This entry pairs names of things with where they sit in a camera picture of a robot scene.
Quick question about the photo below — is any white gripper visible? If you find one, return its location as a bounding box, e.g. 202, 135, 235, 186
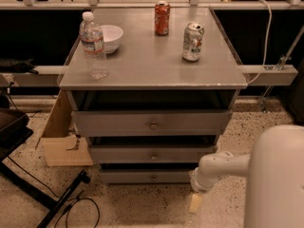
189, 167, 216, 214

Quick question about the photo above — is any grey bottom drawer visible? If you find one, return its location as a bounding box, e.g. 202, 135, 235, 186
101, 169, 192, 183

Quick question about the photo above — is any grey drawer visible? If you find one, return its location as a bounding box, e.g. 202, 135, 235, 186
72, 110, 232, 137
101, 169, 192, 183
89, 144, 218, 163

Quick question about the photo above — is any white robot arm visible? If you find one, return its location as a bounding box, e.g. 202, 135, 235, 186
190, 124, 304, 228

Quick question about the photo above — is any grey top drawer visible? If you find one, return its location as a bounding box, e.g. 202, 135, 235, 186
72, 110, 232, 137

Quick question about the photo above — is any grey drawer cabinet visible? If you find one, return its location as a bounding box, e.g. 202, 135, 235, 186
60, 8, 247, 183

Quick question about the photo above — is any grey middle drawer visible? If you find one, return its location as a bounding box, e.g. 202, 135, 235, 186
89, 144, 218, 163

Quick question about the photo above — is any cardboard box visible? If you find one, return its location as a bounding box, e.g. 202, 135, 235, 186
40, 91, 93, 166

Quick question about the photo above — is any silver soda can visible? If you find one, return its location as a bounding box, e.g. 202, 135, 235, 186
182, 22, 204, 62

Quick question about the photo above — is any white bowl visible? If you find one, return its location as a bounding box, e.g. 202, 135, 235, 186
102, 25, 124, 54

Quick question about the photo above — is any clear plastic water bottle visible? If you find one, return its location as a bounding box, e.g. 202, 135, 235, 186
79, 11, 108, 80

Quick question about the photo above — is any orange soda can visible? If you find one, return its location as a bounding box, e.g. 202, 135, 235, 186
154, 1, 170, 35

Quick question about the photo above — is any black floor cable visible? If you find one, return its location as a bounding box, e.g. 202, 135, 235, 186
6, 155, 101, 228

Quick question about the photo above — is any black stand frame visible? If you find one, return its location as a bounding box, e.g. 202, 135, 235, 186
0, 107, 91, 228

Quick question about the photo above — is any white hanging cable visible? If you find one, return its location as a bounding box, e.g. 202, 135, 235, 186
246, 0, 274, 86

